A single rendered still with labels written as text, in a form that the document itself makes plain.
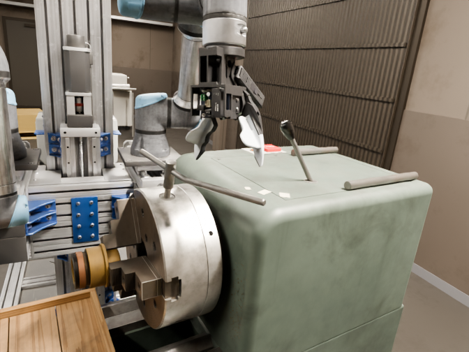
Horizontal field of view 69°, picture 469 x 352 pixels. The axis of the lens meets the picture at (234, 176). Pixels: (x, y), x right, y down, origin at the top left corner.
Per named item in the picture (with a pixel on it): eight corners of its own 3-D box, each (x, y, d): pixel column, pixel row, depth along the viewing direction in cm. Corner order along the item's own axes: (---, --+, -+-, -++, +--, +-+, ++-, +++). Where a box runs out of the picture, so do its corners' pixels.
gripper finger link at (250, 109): (245, 144, 61) (222, 103, 62) (250, 143, 63) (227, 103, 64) (265, 130, 59) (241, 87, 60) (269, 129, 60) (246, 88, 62)
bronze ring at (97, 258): (113, 233, 78) (68, 241, 74) (123, 253, 71) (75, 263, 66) (114, 269, 81) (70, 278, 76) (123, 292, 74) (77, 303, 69)
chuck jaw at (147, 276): (159, 250, 77) (179, 274, 67) (159, 270, 78) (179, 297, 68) (107, 260, 71) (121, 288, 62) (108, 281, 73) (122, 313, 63)
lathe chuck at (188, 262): (153, 258, 102) (162, 162, 88) (196, 347, 79) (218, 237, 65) (122, 264, 97) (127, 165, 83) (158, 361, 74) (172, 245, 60)
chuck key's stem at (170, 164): (158, 207, 75) (163, 160, 70) (166, 204, 77) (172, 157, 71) (165, 211, 74) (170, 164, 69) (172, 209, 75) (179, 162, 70)
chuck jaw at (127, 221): (149, 242, 83) (142, 195, 85) (155, 239, 79) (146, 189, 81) (101, 251, 77) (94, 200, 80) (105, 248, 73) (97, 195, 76)
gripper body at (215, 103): (189, 119, 60) (188, 47, 57) (216, 119, 67) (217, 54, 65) (226, 121, 56) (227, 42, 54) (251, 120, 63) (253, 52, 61)
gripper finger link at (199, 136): (171, 152, 65) (192, 111, 61) (190, 149, 70) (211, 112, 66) (181, 162, 64) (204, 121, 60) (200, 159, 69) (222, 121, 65)
